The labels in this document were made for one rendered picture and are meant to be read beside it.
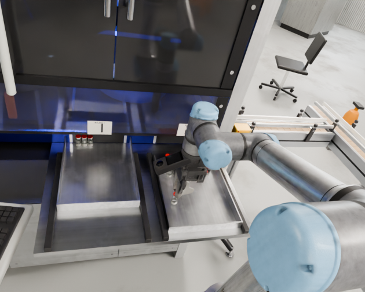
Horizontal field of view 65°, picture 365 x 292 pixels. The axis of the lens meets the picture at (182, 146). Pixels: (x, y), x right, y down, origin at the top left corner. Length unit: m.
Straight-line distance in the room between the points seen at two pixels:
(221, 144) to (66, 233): 0.54
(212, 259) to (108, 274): 0.66
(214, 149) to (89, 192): 0.52
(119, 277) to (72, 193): 0.92
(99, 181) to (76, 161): 0.13
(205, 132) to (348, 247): 0.44
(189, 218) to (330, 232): 0.69
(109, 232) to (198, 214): 0.31
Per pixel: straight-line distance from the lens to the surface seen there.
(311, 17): 7.66
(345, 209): 0.44
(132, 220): 0.99
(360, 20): 10.64
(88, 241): 0.95
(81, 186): 1.08
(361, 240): 0.42
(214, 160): 0.71
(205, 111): 0.77
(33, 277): 1.91
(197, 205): 1.07
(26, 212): 1.13
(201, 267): 1.98
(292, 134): 1.58
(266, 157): 0.70
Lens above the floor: 1.68
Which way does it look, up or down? 38 degrees down
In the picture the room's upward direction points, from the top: 15 degrees clockwise
